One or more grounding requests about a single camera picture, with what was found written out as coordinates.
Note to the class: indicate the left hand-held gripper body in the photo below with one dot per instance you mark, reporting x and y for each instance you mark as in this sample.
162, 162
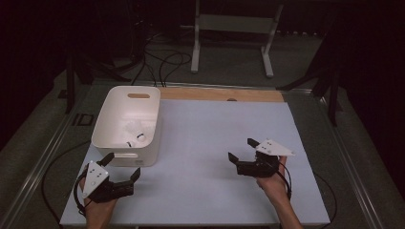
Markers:
95, 179

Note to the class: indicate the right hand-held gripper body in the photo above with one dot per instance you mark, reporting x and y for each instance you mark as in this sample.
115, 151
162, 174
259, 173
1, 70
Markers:
258, 167

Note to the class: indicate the white plastic bin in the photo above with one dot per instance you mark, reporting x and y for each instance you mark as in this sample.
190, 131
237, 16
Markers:
111, 120

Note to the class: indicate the person's right hand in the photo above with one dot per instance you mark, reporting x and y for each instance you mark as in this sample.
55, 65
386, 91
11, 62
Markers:
275, 191

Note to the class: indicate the person's left hand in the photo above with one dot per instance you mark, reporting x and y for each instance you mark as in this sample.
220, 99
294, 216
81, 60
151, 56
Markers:
97, 216

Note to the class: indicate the pale blue table mat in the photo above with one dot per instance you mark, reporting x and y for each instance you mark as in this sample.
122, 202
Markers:
197, 133

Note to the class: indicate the black tripod stand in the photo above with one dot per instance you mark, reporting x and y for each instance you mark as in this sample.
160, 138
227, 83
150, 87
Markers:
333, 105
70, 92

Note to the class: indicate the white metal stand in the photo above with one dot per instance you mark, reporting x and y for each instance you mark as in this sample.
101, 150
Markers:
235, 24

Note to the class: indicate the aluminium floor rail frame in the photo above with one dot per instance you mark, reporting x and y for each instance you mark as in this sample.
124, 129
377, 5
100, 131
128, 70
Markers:
41, 163

